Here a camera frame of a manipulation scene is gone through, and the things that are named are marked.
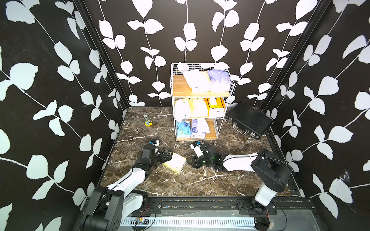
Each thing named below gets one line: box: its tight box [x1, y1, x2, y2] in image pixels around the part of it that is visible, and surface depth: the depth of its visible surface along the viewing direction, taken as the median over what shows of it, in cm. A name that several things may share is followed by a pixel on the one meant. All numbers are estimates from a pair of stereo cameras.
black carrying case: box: [226, 101, 274, 139], surface depth 109 cm
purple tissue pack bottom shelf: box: [190, 117, 211, 139], surface depth 101 cm
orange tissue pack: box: [202, 97, 226, 117], surface depth 80 cm
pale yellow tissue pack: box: [174, 98, 193, 123], surface depth 81 cm
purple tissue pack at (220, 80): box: [207, 69, 231, 92], surface depth 72 cm
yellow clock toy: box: [144, 120, 153, 128], surface depth 110 cm
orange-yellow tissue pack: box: [183, 68, 212, 93], surface depth 72 cm
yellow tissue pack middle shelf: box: [187, 97, 209, 118], surface depth 83 cm
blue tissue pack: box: [176, 119, 192, 140], surface depth 101 cm
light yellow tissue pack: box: [162, 152, 187, 175], surface depth 87 cm
